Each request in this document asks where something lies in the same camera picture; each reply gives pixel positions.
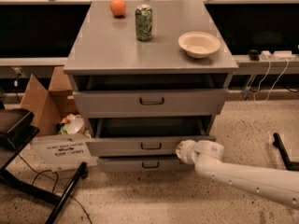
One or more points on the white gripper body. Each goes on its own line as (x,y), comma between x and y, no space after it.
(186,151)

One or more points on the grey drawer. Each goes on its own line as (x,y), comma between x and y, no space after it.
(142,164)
(128,137)
(128,104)

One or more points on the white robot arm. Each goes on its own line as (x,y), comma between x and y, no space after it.
(280,186)

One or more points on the grey bottom drawer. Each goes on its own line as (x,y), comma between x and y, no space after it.
(142,164)

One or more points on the grey top drawer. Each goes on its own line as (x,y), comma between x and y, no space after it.
(128,104)

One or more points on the grey drawer cabinet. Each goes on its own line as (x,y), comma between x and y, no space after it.
(108,57)

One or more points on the black pole right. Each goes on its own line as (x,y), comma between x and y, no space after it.
(289,165)

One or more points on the black pole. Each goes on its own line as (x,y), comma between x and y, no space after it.
(80,173)
(289,165)

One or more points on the black pole left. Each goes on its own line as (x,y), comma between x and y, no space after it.
(80,173)

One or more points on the white paper bowl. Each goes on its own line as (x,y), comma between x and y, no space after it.
(199,44)

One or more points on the white crumpled trash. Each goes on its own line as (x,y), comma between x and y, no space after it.
(72,124)

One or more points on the black small device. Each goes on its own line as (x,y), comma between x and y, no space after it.
(253,55)

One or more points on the white power adapter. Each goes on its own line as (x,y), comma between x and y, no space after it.
(277,55)

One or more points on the green soda can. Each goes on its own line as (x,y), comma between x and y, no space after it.
(143,22)

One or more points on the brown cardboard box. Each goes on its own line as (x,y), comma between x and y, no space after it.
(59,151)

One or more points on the orange fruit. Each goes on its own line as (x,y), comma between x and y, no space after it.
(118,7)

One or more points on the black chair frame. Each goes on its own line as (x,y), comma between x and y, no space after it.
(16,132)

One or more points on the wall power outlet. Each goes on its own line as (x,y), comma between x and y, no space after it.
(18,71)

